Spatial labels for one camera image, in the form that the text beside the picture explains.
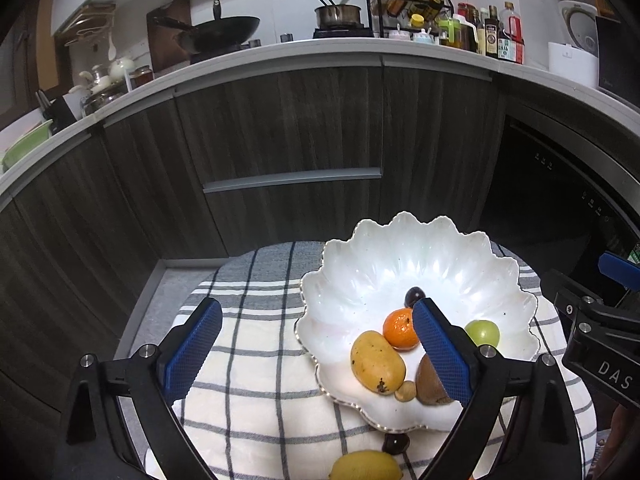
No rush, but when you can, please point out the green apple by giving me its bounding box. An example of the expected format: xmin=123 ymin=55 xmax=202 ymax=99
xmin=464 ymin=320 xmax=500 ymax=348

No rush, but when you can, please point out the brown kiwi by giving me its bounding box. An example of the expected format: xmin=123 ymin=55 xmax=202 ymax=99
xmin=414 ymin=354 xmax=454 ymax=405

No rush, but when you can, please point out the yellow mango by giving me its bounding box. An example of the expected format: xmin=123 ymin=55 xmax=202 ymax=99
xmin=350 ymin=330 xmax=406 ymax=396

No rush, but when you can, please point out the orange mandarin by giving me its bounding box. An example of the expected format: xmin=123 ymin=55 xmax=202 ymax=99
xmin=383 ymin=307 xmax=419 ymax=351

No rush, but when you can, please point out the dark purple plum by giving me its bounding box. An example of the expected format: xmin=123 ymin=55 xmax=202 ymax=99
xmin=404 ymin=286 xmax=425 ymax=308

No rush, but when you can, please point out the person's right hand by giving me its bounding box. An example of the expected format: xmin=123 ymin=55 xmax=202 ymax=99
xmin=593 ymin=405 xmax=638 ymax=479

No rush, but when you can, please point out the black dishwasher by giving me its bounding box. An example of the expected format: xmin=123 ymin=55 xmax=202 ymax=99
xmin=478 ymin=114 xmax=639 ymax=292

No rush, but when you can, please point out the checkered white blue cloth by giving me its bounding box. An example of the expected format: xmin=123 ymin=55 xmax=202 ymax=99
xmin=117 ymin=239 xmax=599 ymax=480

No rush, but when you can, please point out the dark cherry near bowl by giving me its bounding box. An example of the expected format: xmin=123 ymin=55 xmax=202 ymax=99
xmin=382 ymin=434 xmax=410 ymax=456

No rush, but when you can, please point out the yellow lemon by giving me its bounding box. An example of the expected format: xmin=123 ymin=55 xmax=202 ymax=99
xmin=329 ymin=451 xmax=402 ymax=480

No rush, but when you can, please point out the black microwave oven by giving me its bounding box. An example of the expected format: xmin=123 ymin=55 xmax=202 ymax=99
xmin=596 ymin=16 xmax=640 ymax=108

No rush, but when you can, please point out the red label sauce bottle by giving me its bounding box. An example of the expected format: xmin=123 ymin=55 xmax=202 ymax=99
xmin=498 ymin=1 xmax=525 ymax=64

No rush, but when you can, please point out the white scalloped ceramic bowl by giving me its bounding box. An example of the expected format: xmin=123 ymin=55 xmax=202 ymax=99
xmin=294 ymin=211 xmax=541 ymax=434

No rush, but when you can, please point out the dark soy sauce bottle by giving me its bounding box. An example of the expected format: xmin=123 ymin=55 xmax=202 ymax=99
xmin=485 ymin=6 xmax=500 ymax=58

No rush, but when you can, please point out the green dish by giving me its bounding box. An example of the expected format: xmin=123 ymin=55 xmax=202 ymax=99
xmin=1 ymin=119 xmax=53 ymax=172

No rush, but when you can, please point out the yellow lid jar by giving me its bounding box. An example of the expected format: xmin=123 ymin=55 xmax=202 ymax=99
xmin=410 ymin=13 xmax=425 ymax=30

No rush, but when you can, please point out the white teapot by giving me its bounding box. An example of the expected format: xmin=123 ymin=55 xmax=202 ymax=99
xmin=108 ymin=56 xmax=136 ymax=82

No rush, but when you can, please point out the steel saucepan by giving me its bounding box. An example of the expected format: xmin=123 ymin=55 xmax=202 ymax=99
xmin=314 ymin=0 xmax=362 ymax=30

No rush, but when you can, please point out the black wok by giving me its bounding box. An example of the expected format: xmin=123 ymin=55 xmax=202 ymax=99
xmin=152 ymin=0 xmax=260 ymax=55

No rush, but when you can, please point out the grey drawer handle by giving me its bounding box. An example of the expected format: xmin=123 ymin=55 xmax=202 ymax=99
xmin=203 ymin=167 xmax=383 ymax=194

